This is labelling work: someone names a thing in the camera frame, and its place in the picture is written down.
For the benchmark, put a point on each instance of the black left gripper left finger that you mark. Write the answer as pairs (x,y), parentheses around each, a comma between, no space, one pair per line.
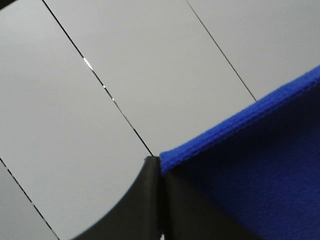
(136,215)

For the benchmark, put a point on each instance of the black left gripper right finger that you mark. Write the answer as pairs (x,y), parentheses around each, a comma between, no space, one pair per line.
(190,216)

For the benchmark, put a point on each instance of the blue microfibre towel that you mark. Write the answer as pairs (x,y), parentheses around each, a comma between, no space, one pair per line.
(261,166)

